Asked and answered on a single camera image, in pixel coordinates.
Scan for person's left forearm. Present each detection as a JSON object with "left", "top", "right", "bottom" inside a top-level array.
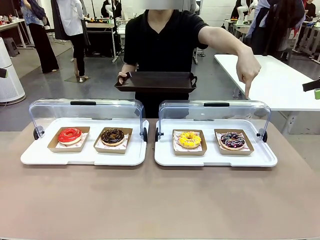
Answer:
[{"left": 199, "top": 24, "right": 252, "bottom": 60}]

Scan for kraft paper donut box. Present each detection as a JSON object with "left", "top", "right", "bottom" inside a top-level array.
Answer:
[
  {"left": 93, "top": 126, "right": 134, "bottom": 154},
  {"left": 213, "top": 128, "right": 255, "bottom": 156},
  {"left": 171, "top": 129, "right": 208, "bottom": 157},
  {"left": 46, "top": 126, "right": 91, "bottom": 153}
]

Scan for grey plastic stool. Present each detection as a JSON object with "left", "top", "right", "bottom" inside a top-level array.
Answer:
[{"left": 2, "top": 37, "right": 21, "bottom": 58}]

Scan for person in black shirt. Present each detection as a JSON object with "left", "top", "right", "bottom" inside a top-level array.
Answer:
[{"left": 123, "top": 0, "right": 210, "bottom": 120}]

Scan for red glazed donut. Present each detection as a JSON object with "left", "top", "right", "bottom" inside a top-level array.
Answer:
[{"left": 57, "top": 127, "right": 83, "bottom": 147}]

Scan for chocolate sprinkled donut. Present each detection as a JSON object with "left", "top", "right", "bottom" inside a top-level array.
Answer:
[{"left": 100, "top": 128, "right": 125, "bottom": 147}]

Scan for clear display lid black handle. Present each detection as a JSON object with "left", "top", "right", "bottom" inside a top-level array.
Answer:
[
  {"left": 154, "top": 99, "right": 272, "bottom": 143},
  {"left": 28, "top": 97, "right": 149, "bottom": 144}
]

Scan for person's right hand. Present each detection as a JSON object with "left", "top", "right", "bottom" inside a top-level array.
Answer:
[{"left": 117, "top": 71, "right": 132, "bottom": 86}]

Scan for yellow sprinkled donut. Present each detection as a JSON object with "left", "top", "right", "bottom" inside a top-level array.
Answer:
[{"left": 177, "top": 131, "right": 202, "bottom": 150}]

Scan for person's left hand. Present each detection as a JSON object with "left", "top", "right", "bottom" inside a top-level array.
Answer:
[{"left": 235, "top": 47, "right": 262, "bottom": 100}]

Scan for white display tray base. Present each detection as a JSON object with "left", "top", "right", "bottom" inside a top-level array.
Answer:
[
  {"left": 154, "top": 119, "right": 279, "bottom": 168},
  {"left": 20, "top": 117, "right": 150, "bottom": 167}
]

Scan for bystander in dark coat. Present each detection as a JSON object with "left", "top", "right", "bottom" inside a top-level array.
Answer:
[{"left": 246, "top": 0, "right": 307, "bottom": 62}]

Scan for large white table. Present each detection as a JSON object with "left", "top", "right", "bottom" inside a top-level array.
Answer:
[{"left": 214, "top": 54, "right": 320, "bottom": 136}]

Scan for white cylindrical air purifier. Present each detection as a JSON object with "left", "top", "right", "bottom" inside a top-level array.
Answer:
[{"left": 0, "top": 37, "right": 27, "bottom": 104}]

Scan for bystander white shirt black trousers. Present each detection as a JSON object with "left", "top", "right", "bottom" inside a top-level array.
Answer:
[{"left": 50, "top": 0, "right": 91, "bottom": 79}]

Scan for purple glazed sprinkled donut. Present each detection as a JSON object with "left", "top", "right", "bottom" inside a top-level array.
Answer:
[{"left": 219, "top": 132, "right": 246, "bottom": 151}]

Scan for bystander blue top black trousers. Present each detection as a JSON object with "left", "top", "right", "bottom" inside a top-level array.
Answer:
[{"left": 19, "top": 0, "right": 60, "bottom": 75}]

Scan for white background desk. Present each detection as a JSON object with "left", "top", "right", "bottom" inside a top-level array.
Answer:
[{"left": 0, "top": 17, "right": 35, "bottom": 50}]

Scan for dark brown serving tray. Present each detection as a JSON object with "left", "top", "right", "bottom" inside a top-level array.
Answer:
[{"left": 114, "top": 71, "right": 198, "bottom": 94}]

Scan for person's right forearm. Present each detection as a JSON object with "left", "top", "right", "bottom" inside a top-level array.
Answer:
[{"left": 120, "top": 62, "right": 139, "bottom": 75}]

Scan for background workbench with objects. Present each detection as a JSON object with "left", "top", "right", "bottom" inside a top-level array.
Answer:
[{"left": 85, "top": 16, "right": 120, "bottom": 64}]

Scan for white printed paper liner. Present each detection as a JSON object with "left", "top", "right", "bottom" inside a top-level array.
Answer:
[
  {"left": 173, "top": 130, "right": 204, "bottom": 152},
  {"left": 54, "top": 131, "right": 89, "bottom": 150},
  {"left": 98, "top": 132, "right": 130, "bottom": 151},
  {"left": 215, "top": 132, "right": 251, "bottom": 152}
]

